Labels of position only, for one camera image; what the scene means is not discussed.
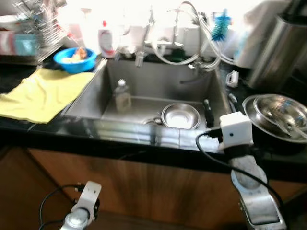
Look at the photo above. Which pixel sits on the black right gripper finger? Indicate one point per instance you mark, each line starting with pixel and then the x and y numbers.
pixel 208 112
pixel 234 103

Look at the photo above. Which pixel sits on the small deep steel bowl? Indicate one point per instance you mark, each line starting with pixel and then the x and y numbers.
pixel 276 106

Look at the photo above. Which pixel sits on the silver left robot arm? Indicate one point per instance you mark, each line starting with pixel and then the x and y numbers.
pixel 76 221

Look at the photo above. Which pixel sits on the large steel plate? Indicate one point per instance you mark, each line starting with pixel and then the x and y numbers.
pixel 248 114

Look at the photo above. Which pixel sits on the small white plastic clip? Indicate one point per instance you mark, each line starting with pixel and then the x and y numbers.
pixel 232 79

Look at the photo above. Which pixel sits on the wide shallow steel bowl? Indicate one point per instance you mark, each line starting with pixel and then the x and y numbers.
pixel 180 117

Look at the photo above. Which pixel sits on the grey gooseneck tap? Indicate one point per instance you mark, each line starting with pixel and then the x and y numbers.
pixel 199 65

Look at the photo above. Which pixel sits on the wooden base cabinet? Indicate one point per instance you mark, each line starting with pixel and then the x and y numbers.
pixel 144 187

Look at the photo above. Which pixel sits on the steel drain strainer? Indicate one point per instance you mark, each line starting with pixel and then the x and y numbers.
pixel 152 120

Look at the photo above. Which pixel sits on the stainless steel sink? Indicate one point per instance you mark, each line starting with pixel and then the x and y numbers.
pixel 158 81

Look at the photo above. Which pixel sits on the steel spoon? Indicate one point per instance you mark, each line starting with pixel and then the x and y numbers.
pixel 290 127

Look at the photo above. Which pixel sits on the tall steel container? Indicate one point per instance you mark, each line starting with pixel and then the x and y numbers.
pixel 278 52

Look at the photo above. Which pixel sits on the dark sponge holder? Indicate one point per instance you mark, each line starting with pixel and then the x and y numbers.
pixel 176 52

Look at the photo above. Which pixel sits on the white water purifier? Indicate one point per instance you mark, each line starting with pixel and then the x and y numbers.
pixel 254 33

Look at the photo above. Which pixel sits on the blue bottle brush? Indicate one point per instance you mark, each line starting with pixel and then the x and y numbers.
pixel 221 26

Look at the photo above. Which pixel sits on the steel pull-down sprayer faucet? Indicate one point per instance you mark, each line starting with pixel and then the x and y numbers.
pixel 140 60

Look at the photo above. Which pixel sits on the clear plastic bottle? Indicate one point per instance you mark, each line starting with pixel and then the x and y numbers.
pixel 122 98

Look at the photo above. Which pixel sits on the white red pump soap bottle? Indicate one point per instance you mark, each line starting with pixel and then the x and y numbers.
pixel 106 43

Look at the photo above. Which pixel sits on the yellow dish cloth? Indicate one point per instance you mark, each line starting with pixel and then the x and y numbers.
pixel 43 93

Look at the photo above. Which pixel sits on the brown food scraps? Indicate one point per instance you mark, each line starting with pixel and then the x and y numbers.
pixel 80 53

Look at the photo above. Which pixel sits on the blue plastic bowl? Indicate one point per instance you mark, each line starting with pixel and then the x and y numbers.
pixel 72 66

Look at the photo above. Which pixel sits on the teal plastic container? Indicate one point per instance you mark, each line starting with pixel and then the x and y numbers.
pixel 26 44

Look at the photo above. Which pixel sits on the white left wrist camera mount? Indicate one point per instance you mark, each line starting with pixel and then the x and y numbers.
pixel 88 194

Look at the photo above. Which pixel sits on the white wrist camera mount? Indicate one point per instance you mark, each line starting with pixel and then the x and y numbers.
pixel 88 194
pixel 235 129

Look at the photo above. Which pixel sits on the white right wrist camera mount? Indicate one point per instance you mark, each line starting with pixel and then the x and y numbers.
pixel 235 129

